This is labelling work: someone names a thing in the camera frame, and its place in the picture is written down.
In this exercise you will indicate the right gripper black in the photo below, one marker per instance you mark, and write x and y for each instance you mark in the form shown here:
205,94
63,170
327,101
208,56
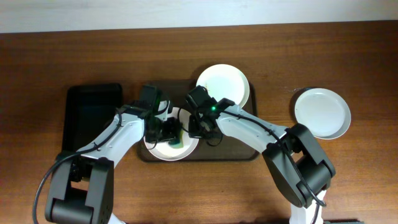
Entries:
198,129

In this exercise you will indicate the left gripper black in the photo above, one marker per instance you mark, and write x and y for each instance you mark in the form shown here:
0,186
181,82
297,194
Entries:
170,131

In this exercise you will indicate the white plate with sauce streak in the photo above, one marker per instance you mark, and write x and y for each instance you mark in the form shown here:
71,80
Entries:
163,151

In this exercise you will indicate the green and yellow sponge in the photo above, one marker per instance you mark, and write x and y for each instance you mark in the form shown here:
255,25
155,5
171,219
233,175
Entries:
177,141

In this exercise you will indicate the white plate with ring pattern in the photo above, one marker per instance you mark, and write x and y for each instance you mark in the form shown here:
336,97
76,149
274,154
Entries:
325,113

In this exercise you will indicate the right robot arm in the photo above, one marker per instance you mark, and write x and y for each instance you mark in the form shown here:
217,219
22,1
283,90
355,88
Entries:
298,165

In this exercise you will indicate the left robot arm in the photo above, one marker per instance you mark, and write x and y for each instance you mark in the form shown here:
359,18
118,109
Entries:
82,182

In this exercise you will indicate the dark brown serving tray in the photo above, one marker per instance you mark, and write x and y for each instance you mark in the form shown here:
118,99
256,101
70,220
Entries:
228,149

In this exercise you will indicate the white plate at tray back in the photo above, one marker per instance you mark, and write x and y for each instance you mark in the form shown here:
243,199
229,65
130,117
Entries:
225,81

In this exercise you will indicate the black tray on left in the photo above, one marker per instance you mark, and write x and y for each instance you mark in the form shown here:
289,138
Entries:
89,110

